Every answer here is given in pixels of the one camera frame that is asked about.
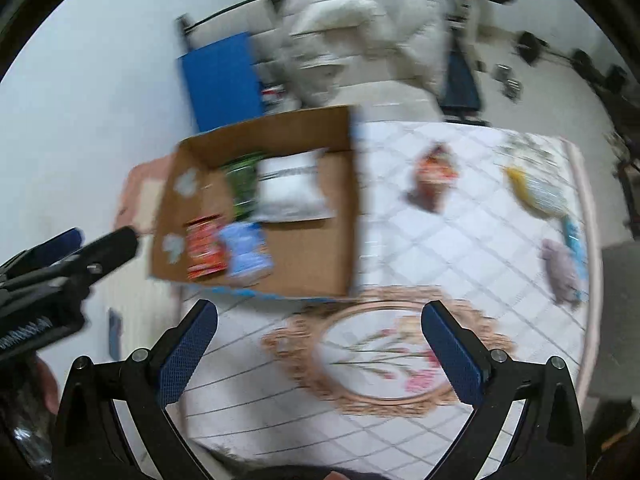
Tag purple soft packet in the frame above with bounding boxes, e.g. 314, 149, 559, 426
541, 238, 588, 307

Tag white pillow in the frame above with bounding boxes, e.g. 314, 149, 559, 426
286, 0, 382, 42

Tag light blue packet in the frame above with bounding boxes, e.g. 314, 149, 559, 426
219, 221, 276, 286

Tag short black barbell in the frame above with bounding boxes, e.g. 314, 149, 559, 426
514, 31, 630, 95

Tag person's left hand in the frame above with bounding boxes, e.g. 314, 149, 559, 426
34, 355, 64, 417

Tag turquoise narrow packet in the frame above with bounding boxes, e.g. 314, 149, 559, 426
560, 214, 591, 301

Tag white plastic packet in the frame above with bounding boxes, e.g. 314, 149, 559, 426
250, 149, 337, 223

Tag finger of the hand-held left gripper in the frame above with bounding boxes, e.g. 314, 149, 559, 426
0, 227, 86, 282
5, 226, 141, 293

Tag yellow snack packet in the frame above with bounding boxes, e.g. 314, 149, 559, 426
502, 164, 571, 218

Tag small metal weights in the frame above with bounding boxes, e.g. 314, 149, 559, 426
492, 63, 524, 102

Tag white quilted floral blanket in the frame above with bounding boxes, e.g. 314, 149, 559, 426
170, 120, 599, 467

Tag pale patterned packet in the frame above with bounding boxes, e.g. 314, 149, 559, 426
495, 132, 561, 168

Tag blue board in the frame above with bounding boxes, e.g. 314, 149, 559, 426
175, 31, 267, 134

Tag dark metal stand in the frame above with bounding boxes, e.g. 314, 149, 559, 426
602, 94, 640, 238

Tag white armchair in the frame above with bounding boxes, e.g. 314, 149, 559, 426
249, 0, 452, 122

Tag orange red snack packet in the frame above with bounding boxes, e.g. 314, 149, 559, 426
406, 142, 461, 215

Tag green snack packet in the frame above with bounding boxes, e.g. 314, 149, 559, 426
222, 152, 266, 223

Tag cardboard box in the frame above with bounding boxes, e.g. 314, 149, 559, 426
146, 105, 365, 302

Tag thin black barbell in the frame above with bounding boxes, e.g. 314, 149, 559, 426
176, 0, 281, 37

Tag black blue weight bench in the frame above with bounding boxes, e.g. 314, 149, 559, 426
439, 0, 495, 125

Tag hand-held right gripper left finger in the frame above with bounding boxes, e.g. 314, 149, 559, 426
52, 299, 221, 480

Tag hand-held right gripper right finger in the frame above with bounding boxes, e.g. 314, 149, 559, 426
421, 300, 587, 480

